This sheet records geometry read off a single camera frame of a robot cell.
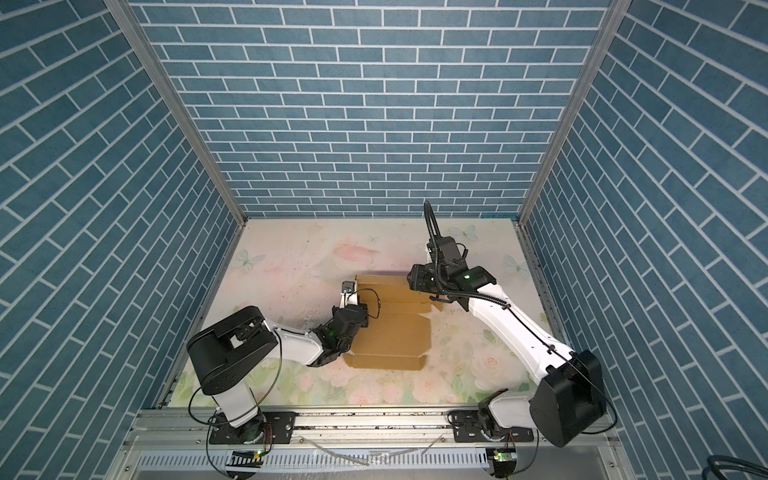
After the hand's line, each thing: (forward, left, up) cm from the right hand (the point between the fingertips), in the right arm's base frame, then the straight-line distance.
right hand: (412, 273), depth 81 cm
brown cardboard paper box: (-10, +4, -20) cm, 22 cm away
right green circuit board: (-37, -26, -24) cm, 51 cm away
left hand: (-1, +15, -14) cm, 21 cm away
